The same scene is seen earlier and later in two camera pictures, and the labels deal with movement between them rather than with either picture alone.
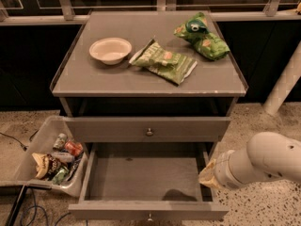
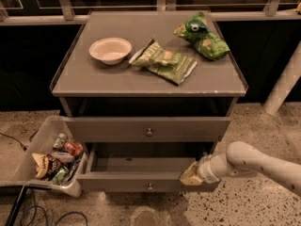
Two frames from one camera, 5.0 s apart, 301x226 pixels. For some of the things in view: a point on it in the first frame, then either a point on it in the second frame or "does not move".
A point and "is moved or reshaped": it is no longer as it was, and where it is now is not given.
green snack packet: [59, 175] does not move
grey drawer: [148, 129] does not move
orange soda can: [74, 148] does not move
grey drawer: [148, 182] is moved or reshaped
